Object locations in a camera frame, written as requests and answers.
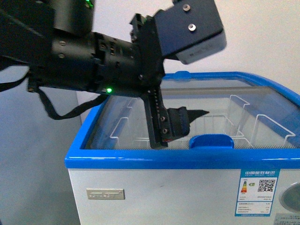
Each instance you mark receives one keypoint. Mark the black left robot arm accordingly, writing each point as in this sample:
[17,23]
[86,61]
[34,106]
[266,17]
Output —
[54,38]

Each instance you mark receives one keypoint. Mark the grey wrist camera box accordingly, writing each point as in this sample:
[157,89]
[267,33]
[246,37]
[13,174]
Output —
[190,30]

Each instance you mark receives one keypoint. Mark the sliding glass freezer lid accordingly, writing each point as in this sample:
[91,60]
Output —
[99,138]

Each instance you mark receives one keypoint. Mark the white chest freezer blue rim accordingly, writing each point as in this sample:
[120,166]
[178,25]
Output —
[210,183]

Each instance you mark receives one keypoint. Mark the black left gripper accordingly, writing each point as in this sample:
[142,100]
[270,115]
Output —
[164,125]

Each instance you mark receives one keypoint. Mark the white wire freezer basket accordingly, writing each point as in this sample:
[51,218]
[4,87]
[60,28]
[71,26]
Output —
[251,121]

